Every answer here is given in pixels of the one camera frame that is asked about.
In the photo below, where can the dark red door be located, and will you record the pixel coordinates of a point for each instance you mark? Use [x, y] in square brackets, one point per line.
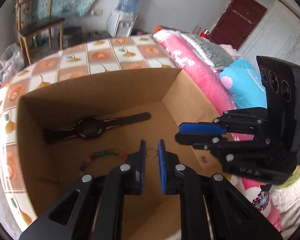
[237, 22]

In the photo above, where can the pink floral blanket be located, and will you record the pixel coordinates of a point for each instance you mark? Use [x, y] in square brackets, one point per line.
[210, 85]

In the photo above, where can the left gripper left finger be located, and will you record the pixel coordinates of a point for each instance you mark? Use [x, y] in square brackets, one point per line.
[93, 207]

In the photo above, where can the white water dispenser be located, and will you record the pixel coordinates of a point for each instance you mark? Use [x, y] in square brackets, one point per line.
[120, 24]

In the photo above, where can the grey sequin cushion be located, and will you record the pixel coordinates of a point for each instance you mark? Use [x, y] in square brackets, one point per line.
[212, 54]

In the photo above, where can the wooden chair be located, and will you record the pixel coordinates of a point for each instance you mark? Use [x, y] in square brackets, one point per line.
[38, 26]

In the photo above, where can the blue plush pillow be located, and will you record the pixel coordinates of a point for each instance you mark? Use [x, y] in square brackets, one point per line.
[243, 83]

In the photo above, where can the black strap digital watch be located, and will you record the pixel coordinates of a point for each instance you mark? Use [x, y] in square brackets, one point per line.
[93, 127]

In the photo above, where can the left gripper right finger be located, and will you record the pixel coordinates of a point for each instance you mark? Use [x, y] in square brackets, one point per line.
[210, 207]

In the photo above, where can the white plastic bag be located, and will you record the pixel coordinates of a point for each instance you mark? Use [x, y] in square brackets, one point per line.
[12, 62]

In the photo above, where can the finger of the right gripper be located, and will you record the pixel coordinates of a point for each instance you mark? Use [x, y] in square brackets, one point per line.
[215, 127]
[207, 144]

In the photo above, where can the brown cardboard box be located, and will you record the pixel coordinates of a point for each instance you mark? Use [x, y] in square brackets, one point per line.
[169, 95]

